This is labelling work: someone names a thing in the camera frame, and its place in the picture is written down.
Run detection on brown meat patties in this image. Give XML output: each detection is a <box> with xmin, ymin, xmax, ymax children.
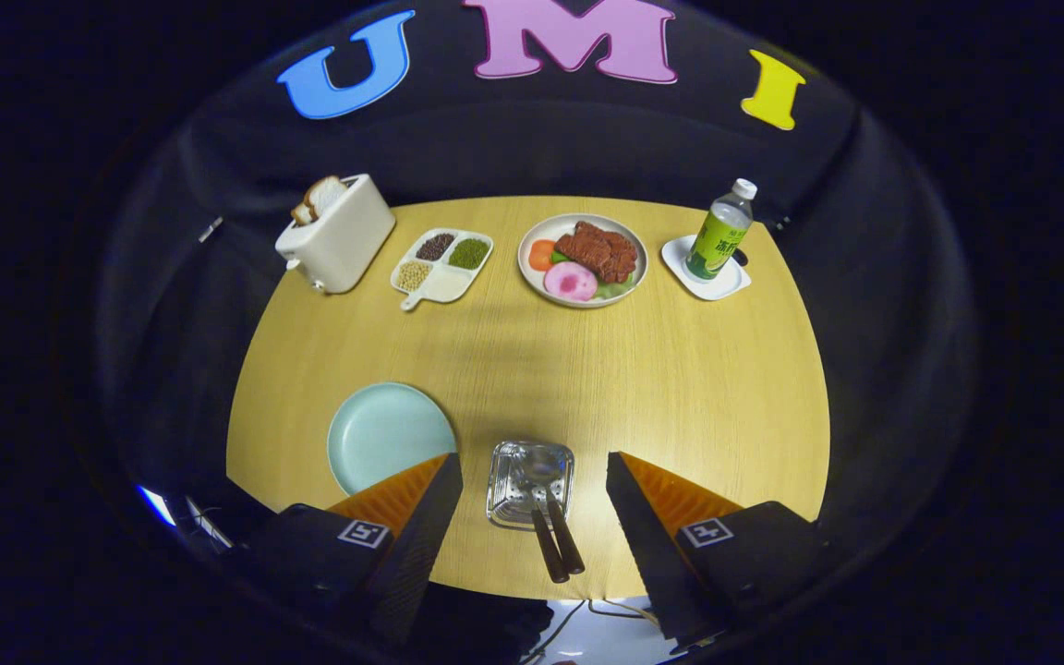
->
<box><xmin>554</xmin><ymin>221</ymin><xmax>639</xmax><ymax>284</ymax></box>

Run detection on large toast bread slice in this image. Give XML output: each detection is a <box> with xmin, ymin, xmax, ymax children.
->
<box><xmin>303</xmin><ymin>175</ymin><xmax>350</xmax><ymax>221</ymax></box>

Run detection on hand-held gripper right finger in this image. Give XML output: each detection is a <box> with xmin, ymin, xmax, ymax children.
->
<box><xmin>606</xmin><ymin>451</ymin><xmax>835</xmax><ymax>646</ymax></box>

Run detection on white square dish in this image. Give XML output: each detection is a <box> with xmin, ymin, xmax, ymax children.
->
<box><xmin>660</xmin><ymin>234</ymin><xmax>753</xmax><ymax>302</ymax></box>

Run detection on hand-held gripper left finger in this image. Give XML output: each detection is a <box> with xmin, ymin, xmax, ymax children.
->
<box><xmin>235</xmin><ymin>452</ymin><xmax>465</xmax><ymax>646</ymax></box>

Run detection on white toaster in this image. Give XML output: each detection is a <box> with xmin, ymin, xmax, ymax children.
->
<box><xmin>274</xmin><ymin>174</ymin><xmax>397</xmax><ymax>295</ymax></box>

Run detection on teal round plate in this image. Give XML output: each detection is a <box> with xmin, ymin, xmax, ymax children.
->
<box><xmin>326</xmin><ymin>381</ymin><xmax>458</xmax><ymax>497</ymax></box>

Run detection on metal utensil brown handle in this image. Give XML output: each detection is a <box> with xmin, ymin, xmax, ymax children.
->
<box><xmin>514</xmin><ymin>471</ymin><xmax>570</xmax><ymax>585</ymax></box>

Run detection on pink ham slice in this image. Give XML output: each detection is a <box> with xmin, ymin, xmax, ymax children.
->
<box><xmin>543</xmin><ymin>261</ymin><xmax>599</xmax><ymax>303</ymax></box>

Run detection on metal wire basket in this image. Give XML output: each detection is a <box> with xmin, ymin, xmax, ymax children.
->
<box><xmin>486</xmin><ymin>440</ymin><xmax>576</xmax><ymax>532</ymax></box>

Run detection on metal spoon brown handle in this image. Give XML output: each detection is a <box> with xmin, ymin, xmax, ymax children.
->
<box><xmin>527</xmin><ymin>448</ymin><xmax>586</xmax><ymax>575</ymax></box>

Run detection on green label drink bottle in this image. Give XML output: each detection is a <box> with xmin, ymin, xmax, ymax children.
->
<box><xmin>684</xmin><ymin>178</ymin><xmax>758</xmax><ymax>281</ymax></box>

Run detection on green mung beans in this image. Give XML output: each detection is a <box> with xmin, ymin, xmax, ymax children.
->
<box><xmin>447</xmin><ymin>237</ymin><xmax>490</xmax><ymax>271</ymax></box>

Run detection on white round food plate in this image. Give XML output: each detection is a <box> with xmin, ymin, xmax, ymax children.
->
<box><xmin>517</xmin><ymin>213</ymin><xmax>649</xmax><ymax>308</ymax></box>

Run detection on white divided tray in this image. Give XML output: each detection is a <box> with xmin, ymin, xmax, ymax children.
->
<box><xmin>390</xmin><ymin>227</ymin><xmax>495</xmax><ymax>312</ymax></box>

